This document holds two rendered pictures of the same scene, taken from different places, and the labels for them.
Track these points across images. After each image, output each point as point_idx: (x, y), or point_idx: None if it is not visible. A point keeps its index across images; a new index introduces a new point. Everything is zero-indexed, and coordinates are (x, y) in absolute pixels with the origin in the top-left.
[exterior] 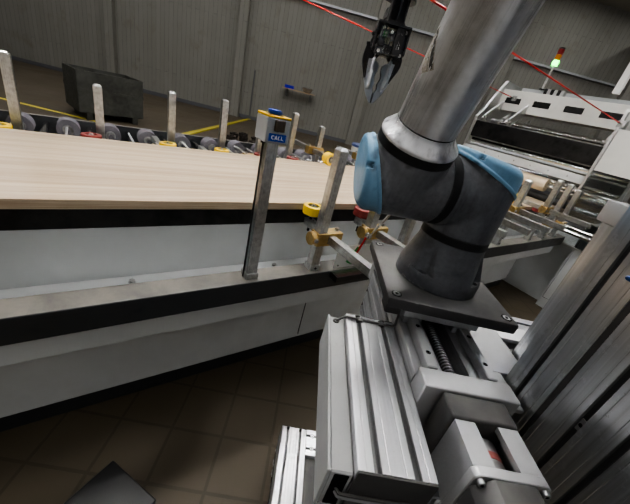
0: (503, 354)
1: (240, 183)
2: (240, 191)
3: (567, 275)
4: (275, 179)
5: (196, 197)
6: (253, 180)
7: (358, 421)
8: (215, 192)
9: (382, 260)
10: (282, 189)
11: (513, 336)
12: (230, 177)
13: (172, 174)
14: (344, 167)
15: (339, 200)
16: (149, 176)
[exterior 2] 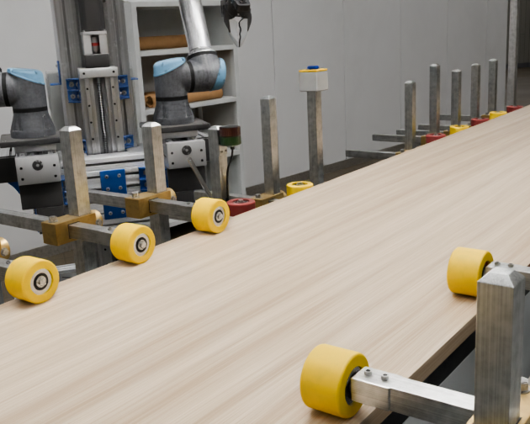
0: (132, 148)
1: (408, 178)
2: (384, 174)
3: (119, 102)
4: (404, 196)
5: (389, 161)
6: (412, 185)
7: (198, 131)
8: (393, 167)
9: (201, 120)
10: (364, 188)
11: (119, 152)
12: (433, 179)
13: (460, 165)
14: (261, 114)
15: (284, 203)
16: (458, 160)
